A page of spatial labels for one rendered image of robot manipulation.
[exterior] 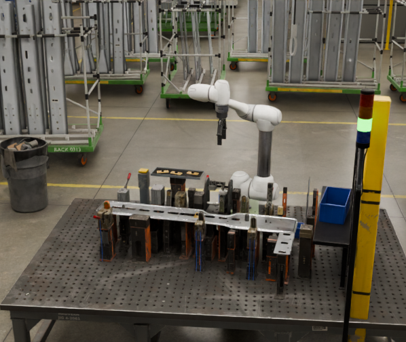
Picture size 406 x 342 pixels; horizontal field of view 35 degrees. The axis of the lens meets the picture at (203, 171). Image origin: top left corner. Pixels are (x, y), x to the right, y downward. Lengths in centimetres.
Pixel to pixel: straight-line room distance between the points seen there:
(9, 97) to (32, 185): 195
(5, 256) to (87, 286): 211
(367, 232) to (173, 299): 124
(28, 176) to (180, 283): 306
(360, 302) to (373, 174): 79
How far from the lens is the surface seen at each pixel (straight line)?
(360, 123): 324
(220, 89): 418
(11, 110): 851
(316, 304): 396
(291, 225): 419
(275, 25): 1097
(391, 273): 438
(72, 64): 1194
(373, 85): 1123
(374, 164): 345
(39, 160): 675
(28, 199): 689
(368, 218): 357
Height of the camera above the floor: 283
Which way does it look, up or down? 21 degrees down
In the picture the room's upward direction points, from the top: straight up
